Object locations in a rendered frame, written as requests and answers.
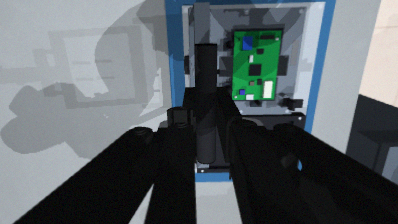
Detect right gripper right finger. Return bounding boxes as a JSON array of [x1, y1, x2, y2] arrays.
[[216, 87, 398, 224]]

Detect green circuit board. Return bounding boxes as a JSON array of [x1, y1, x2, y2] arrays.
[[232, 31, 282, 100]]

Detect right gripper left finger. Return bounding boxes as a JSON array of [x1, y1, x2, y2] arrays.
[[13, 87, 197, 224]]

